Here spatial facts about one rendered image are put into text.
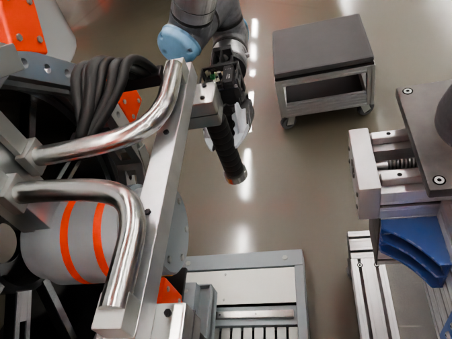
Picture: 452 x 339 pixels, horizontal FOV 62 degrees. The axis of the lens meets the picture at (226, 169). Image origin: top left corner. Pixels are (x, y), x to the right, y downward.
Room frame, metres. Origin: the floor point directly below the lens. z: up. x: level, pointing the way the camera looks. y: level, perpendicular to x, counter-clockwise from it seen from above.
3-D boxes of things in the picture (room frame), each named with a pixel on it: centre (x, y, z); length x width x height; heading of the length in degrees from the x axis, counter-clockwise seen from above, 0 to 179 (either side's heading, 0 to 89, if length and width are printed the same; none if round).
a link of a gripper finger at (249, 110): (0.54, -0.07, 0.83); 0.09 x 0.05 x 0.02; 169
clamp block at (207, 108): (0.48, 0.01, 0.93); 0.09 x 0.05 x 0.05; 70
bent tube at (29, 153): (0.44, 0.12, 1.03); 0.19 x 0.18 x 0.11; 70
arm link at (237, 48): (0.68, -0.09, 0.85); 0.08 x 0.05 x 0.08; 70
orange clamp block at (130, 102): (0.69, 0.16, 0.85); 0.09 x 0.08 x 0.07; 160
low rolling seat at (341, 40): (1.37, -0.57, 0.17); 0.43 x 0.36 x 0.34; 70
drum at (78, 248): (0.37, 0.20, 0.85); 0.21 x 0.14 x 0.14; 70
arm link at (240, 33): (0.75, -0.12, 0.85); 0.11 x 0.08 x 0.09; 160
